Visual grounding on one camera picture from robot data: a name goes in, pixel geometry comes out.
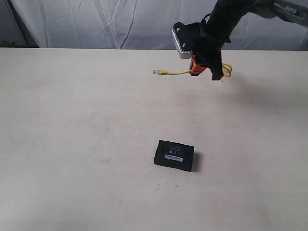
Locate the dark window frame post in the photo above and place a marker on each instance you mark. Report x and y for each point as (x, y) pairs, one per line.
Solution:
(18, 22)

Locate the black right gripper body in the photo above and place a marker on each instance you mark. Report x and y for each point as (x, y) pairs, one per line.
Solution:
(207, 55)

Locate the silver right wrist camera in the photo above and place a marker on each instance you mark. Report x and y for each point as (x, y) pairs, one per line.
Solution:
(185, 36)

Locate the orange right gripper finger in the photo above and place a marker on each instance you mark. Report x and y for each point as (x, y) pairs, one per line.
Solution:
(196, 67)

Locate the white backdrop curtain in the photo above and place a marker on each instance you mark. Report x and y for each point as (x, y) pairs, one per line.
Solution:
(135, 24)

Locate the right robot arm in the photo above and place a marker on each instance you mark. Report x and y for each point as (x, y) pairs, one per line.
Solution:
(210, 34)

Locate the small black box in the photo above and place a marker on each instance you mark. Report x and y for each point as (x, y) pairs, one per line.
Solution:
(174, 155)

